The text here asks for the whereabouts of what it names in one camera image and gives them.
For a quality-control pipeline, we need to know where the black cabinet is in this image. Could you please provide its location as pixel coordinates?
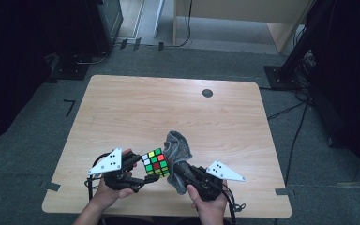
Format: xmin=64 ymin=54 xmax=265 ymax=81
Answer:
xmin=87 ymin=0 xmax=125 ymax=55

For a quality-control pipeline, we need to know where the left hand-held gripper black cable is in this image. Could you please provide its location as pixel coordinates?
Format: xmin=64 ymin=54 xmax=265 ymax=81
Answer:
xmin=84 ymin=152 xmax=112 ymax=201

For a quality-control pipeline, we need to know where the grey cloth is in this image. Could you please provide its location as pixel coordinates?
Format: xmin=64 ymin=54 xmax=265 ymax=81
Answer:
xmin=163 ymin=130 xmax=193 ymax=195

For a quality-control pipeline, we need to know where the person's left hand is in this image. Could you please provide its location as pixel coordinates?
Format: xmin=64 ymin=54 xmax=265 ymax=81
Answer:
xmin=91 ymin=148 xmax=136 ymax=210

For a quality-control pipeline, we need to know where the black metal stand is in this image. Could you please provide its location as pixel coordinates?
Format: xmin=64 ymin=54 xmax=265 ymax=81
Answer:
xmin=263 ymin=0 xmax=338 ymax=92

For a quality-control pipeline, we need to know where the tangled cable bundle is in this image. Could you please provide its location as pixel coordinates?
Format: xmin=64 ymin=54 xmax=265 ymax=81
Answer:
xmin=293 ymin=50 xmax=317 ymax=102

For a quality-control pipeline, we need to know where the right hand-held gripper black cable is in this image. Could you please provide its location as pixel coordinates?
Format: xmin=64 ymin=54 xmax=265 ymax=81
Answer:
xmin=219 ymin=183 xmax=248 ymax=225

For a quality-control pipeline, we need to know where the dark curtain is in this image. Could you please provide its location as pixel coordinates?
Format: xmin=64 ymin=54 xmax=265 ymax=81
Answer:
xmin=0 ymin=0 xmax=99 ymax=148
xmin=306 ymin=0 xmax=360 ymax=182

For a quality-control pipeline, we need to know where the grey tape piece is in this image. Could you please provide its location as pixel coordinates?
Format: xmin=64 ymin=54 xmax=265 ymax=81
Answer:
xmin=275 ymin=187 xmax=294 ymax=197
xmin=45 ymin=181 xmax=62 ymax=192

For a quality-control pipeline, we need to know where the black hanging cable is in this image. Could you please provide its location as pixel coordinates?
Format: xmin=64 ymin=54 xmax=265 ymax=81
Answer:
xmin=168 ymin=0 xmax=194 ymax=49

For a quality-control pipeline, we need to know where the light wooden desk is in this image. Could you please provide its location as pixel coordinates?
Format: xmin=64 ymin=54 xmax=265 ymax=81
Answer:
xmin=172 ymin=0 xmax=313 ymax=54

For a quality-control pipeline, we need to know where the black looped floor cable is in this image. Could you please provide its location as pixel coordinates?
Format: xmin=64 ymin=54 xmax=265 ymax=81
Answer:
xmin=73 ymin=51 xmax=111 ymax=66

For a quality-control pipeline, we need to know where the multicoloured puzzle cube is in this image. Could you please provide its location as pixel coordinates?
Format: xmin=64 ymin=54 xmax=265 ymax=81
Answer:
xmin=141 ymin=147 xmax=171 ymax=178

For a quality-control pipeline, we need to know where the black stand base plate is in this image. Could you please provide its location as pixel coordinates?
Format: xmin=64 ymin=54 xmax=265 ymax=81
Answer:
xmin=50 ymin=60 xmax=90 ymax=82

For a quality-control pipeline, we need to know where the short black floor cable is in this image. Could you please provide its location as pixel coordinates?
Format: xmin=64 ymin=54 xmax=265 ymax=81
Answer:
xmin=266 ymin=99 xmax=308 ymax=121

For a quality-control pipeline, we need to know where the hand-held gripper black cable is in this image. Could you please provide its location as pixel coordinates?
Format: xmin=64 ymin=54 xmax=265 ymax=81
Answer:
xmin=219 ymin=183 xmax=248 ymax=225
xmin=84 ymin=152 xmax=112 ymax=201

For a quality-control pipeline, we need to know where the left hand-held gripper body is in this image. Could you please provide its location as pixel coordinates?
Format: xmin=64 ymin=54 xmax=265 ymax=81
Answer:
xmin=87 ymin=147 xmax=139 ymax=192

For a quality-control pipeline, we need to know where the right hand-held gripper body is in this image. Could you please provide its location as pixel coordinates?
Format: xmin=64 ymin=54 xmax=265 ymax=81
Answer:
xmin=187 ymin=159 xmax=247 ymax=202

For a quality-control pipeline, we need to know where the person's right hand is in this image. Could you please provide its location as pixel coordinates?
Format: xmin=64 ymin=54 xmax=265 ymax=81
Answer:
xmin=186 ymin=180 xmax=230 ymax=225

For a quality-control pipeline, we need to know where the long black floor cable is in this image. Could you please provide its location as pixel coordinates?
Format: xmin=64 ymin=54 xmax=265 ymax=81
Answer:
xmin=284 ymin=102 xmax=310 ymax=186

